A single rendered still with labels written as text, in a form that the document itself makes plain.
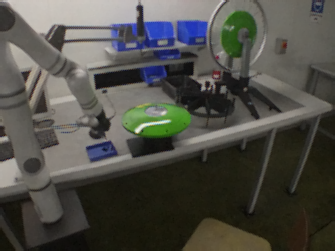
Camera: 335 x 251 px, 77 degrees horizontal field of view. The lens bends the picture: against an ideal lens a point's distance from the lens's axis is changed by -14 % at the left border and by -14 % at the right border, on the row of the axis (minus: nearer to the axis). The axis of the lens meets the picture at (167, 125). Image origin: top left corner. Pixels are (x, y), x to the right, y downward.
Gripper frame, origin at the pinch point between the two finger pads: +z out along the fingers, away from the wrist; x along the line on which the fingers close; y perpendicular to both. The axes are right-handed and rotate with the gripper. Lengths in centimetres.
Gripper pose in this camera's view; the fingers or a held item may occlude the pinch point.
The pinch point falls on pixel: (104, 139)
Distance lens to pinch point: 106.9
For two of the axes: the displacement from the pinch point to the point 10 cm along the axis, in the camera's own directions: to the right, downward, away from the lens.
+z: 0.9, 5.5, 8.3
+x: -9.8, -1.0, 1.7
